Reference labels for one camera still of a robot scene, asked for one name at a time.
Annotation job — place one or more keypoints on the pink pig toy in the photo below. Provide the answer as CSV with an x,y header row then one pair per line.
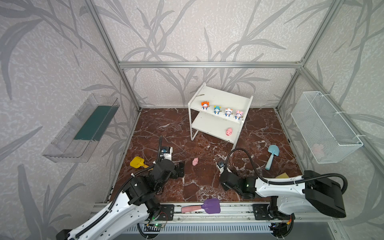
x,y
229,131
195,161

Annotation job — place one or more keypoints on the blue green Doraemon figure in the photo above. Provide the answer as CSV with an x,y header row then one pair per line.
x,y
217,110

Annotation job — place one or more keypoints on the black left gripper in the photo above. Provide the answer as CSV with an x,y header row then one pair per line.
x,y
180,169

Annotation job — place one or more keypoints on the pink toy in basket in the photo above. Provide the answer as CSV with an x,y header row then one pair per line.
x,y
318,151

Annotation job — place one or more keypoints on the orange hooded Doraemon figure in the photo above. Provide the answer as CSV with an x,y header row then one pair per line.
x,y
205,105

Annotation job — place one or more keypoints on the clear plastic wall bin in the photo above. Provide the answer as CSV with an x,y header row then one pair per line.
x,y
79,138

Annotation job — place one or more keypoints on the purple toy spatula pink handle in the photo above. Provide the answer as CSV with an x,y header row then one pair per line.
x,y
210,206

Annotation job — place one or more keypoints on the pink hooded Doraemon figure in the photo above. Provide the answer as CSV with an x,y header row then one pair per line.
x,y
239,115

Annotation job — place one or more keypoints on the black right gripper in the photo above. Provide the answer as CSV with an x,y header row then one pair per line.
x,y
226,178

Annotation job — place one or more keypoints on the light blue toy shovel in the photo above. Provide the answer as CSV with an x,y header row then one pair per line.
x,y
274,151

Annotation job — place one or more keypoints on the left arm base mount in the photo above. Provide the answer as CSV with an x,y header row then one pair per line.
x,y
164,213

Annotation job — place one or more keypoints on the white two-tier shelf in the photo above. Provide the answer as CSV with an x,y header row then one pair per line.
x,y
216,125

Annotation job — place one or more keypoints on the yellow sponge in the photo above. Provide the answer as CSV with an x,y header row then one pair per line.
x,y
283,176

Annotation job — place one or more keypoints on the white hooded Doraemon figure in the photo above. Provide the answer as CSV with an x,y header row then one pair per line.
x,y
228,112

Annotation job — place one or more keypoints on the white wire mesh basket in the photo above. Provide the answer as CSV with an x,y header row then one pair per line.
x,y
320,123

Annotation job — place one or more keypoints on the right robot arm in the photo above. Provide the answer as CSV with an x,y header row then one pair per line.
x,y
309,192

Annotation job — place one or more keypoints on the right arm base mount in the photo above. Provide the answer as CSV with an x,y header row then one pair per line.
x,y
262,212

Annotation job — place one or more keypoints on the yellow toy shovel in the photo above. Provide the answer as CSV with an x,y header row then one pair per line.
x,y
138,162

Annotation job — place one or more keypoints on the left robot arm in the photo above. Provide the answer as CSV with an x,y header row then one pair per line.
x,y
135,202

